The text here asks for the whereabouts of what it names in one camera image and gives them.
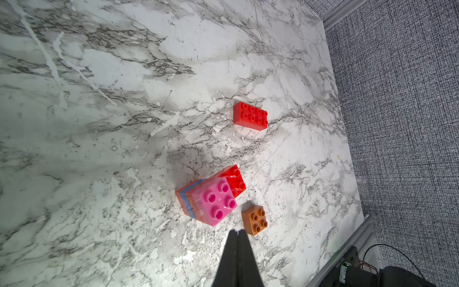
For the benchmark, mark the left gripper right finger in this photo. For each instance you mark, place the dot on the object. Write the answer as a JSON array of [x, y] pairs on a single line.
[[248, 274]]

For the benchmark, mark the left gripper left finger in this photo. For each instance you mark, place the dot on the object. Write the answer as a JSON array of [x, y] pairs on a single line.
[[226, 275]]

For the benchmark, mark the red small lego brick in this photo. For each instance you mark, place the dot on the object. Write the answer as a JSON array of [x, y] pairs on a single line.
[[184, 203]]

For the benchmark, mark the pink small lego brick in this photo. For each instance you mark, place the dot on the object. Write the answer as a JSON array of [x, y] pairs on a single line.
[[212, 200]]

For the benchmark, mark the blue small lego brick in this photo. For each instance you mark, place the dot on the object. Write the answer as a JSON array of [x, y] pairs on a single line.
[[199, 181]]

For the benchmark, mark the red long lego brick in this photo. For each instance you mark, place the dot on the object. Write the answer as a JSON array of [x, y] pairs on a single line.
[[234, 179], [250, 116]]

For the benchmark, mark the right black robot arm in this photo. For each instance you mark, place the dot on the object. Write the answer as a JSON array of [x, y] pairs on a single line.
[[390, 276]]

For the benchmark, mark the orange small lego brick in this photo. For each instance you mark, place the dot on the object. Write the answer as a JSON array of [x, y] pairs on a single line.
[[254, 220]]

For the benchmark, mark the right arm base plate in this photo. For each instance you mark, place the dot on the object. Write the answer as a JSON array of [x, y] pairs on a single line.
[[333, 277]]

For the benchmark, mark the aluminium front rail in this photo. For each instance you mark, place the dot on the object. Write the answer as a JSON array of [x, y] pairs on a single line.
[[360, 250]]

